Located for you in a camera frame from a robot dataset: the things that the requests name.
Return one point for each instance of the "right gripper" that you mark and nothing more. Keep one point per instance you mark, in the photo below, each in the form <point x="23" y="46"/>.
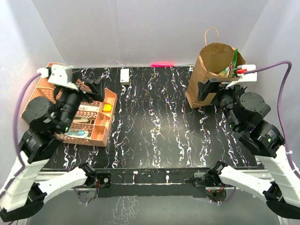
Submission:
<point x="212" y="86"/>

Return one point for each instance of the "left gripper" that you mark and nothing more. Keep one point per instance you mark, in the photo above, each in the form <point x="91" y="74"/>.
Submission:
<point x="98" y="86"/>

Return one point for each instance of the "green chips bag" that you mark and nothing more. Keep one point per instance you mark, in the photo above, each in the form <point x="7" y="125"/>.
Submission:
<point x="229" y="71"/>

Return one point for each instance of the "brown paper bag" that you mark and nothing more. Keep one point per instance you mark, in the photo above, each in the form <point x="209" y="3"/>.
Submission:
<point x="212" y="60"/>

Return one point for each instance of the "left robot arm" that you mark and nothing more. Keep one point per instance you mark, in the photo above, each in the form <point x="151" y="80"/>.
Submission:
<point x="21" y="196"/>

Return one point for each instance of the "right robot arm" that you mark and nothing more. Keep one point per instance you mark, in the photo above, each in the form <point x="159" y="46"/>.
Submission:
<point x="245" y="112"/>

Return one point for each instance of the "white tube in organizer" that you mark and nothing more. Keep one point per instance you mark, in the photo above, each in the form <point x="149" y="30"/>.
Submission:
<point x="89" y="108"/>

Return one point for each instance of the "yellow sticky note block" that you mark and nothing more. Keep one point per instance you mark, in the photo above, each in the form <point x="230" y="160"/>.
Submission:
<point x="107" y="108"/>

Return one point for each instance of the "small white box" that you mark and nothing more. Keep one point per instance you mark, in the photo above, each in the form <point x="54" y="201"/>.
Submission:
<point x="124" y="76"/>

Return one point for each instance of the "stapler in organizer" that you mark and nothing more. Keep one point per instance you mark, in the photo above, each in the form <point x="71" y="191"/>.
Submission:
<point x="83" y="120"/>

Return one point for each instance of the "red light strip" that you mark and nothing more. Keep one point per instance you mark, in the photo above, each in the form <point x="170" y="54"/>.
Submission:
<point x="162" y="64"/>

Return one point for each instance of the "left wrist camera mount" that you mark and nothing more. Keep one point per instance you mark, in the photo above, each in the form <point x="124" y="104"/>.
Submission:
<point x="60" y="75"/>

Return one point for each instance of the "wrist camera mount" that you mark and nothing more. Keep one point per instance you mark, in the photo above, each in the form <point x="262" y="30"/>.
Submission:
<point x="244" y="80"/>
<point x="60" y="75"/>

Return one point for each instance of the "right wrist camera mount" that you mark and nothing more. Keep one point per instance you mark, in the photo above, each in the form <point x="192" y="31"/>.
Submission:
<point x="244" y="80"/>

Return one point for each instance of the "black front mounting rail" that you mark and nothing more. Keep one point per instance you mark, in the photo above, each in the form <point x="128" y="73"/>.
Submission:
<point x="149" y="182"/>

